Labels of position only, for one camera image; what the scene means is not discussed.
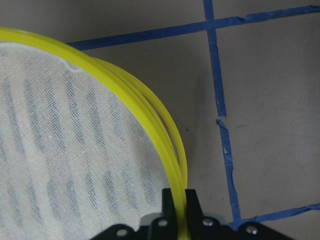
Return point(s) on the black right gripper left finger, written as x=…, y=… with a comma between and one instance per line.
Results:
x=169, y=224

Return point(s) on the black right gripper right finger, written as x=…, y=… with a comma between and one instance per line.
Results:
x=194, y=216

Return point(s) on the yellow steamer top layer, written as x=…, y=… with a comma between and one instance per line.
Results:
x=80, y=149

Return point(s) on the yellow steamer layer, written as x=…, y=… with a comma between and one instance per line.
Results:
x=161, y=111
x=80, y=149

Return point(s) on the yellow steamer bottom layer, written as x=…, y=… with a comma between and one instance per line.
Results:
x=161, y=111

